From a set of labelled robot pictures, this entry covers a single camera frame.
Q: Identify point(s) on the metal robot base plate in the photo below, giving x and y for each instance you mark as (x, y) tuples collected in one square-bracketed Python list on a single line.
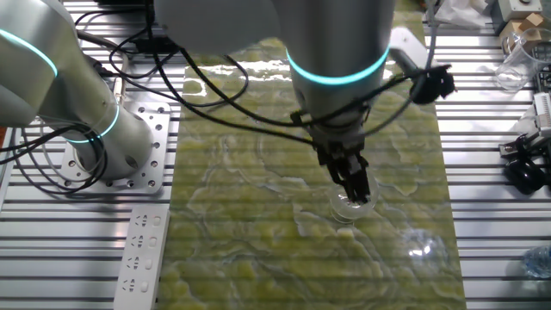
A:
[(152, 129)]

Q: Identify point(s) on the black power adapter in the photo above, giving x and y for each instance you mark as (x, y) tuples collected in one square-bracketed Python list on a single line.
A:
[(157, 45)]

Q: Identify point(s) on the black keyboard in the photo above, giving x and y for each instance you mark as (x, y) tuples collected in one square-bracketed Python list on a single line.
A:
[(543, 73)]

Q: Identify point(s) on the clear plastic cup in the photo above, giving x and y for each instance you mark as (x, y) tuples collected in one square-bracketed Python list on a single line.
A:
[(344, 211)]

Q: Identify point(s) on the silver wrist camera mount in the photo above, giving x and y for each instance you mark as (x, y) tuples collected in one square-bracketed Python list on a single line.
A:
[(432, 84)]

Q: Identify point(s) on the small wooden box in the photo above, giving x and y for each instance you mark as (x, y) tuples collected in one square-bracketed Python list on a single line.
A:
[(527, 26)]

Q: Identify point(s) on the green marble pattern mat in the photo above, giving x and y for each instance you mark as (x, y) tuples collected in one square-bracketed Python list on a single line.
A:
[(258, 258)]

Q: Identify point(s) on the white plastic bag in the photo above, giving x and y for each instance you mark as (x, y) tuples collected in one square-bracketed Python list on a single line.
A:
[(460, 10)]

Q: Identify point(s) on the white power strip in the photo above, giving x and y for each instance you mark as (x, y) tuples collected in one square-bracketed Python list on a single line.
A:
[(140, 258)]

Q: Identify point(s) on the clear glass beaker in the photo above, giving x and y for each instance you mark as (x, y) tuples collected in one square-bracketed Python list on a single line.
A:
[(516, 64)]

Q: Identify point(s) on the water bottle with blue cap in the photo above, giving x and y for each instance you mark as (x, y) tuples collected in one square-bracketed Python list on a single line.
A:
[(538, 262)]

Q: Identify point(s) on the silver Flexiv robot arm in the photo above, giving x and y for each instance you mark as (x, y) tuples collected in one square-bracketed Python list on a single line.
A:
[(336, 51)]

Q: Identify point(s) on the grey button box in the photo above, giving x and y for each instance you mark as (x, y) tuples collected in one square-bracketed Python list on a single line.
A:
[(518, 8)]

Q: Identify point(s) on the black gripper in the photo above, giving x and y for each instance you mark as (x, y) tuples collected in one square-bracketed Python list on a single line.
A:
[(340, 153)]

